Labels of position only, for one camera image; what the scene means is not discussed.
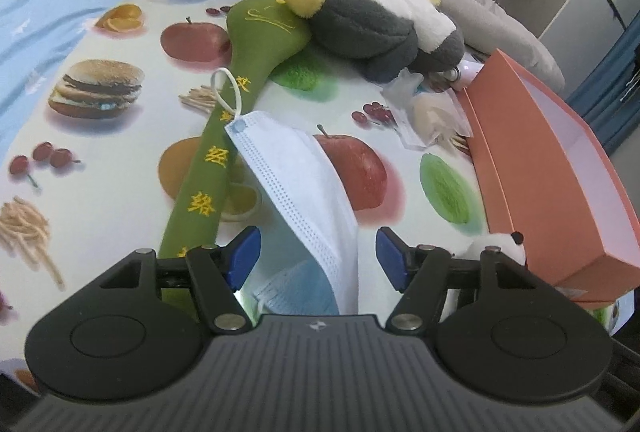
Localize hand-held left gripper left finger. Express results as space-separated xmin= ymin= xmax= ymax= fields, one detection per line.
xmin=97 ymin=226 xmax=262 ymax=334

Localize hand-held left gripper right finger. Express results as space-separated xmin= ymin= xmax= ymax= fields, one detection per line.
xmin=375 ymin=227 xmax=540 ymax=334

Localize white blue face mask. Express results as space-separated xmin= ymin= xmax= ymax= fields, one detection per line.
xmin=210 ymin=68 xmax=360 ymax=316

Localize orange cardboard box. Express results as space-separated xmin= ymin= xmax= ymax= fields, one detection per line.
xmin=467 ymin=49 xmax=640 ymax=299

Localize green plush massage hammer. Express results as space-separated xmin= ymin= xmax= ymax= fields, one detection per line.
xmin=157 ymin=0 xmax=311 ymax=308

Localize small panda plush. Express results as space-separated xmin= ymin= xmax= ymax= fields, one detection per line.
xmin=452 ymin=231 xmax=531 ymax=313

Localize clear plastic packet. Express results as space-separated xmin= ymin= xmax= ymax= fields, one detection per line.
xmin=385 ymin=72 xmax=476 ymax=149

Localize fruit printed mat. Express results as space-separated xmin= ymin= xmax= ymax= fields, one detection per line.
xmin=0 ymin=2 xmax=501 ymax=393

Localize small white pink object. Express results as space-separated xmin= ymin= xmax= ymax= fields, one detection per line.
xmin=451 ymin=62 xmax=484 ymax=91

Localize grey plush toy yellow pompoms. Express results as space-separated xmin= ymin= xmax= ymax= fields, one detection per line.
xmin=265 ymin=0 xmax=466 ymax=85

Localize grey pillow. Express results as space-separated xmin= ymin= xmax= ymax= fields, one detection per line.
xmin=385 ymin=0 xmax=566 ymax=94

